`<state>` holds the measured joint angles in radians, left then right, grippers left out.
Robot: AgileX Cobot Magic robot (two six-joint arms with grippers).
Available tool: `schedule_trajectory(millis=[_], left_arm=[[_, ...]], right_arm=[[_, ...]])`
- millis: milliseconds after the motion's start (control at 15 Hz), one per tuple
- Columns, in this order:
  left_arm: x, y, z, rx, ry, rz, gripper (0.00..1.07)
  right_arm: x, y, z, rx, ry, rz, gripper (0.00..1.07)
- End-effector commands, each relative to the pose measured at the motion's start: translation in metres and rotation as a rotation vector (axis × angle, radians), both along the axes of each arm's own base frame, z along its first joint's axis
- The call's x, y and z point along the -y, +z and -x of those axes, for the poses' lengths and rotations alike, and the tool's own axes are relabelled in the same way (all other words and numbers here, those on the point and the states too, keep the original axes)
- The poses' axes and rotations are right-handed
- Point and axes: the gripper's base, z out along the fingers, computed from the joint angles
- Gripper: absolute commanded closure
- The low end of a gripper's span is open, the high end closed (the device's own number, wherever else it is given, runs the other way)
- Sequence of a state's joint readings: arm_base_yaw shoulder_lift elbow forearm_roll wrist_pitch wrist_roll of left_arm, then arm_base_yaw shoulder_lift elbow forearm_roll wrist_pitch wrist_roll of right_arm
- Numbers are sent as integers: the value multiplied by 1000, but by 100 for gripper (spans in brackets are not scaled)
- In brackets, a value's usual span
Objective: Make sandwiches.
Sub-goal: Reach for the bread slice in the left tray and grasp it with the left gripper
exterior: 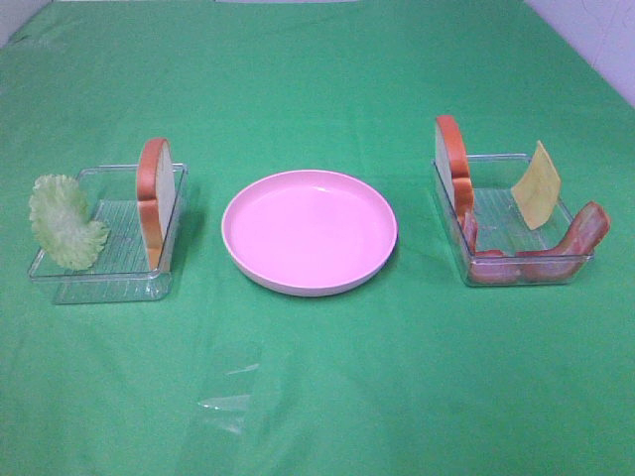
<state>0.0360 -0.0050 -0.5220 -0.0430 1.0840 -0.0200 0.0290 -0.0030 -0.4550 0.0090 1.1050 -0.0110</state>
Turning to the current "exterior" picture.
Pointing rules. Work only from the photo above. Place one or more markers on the bread slice tray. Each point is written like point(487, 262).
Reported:
point(156, 194)
point(452, 163)

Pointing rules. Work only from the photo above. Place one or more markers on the yellow cheese slice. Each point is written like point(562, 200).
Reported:
point(537, 192)

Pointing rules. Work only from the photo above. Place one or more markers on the long bacon strip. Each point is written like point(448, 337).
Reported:
point(562, 262)

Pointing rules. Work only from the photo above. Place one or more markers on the green lettuce leaf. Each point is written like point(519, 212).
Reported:
point(62, 225)

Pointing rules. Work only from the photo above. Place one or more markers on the pink round plate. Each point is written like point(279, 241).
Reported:
point(309, 233)

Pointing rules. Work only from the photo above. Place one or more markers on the green tablecloth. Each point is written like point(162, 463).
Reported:
point(413, 373)

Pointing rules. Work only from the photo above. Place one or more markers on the short bacon strip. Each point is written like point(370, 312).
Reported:
point(495, 271)

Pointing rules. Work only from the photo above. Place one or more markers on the clear right plastic tray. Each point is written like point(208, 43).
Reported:
point(500, 223)

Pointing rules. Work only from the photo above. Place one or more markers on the clear plastic tray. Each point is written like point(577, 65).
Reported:
point(121, 272)
point(500, 223)

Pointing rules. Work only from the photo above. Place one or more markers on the clear left plastic tray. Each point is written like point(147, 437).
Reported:
point(121, 272)

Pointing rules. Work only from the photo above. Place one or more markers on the clear plastic film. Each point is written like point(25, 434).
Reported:
point(226, 393)

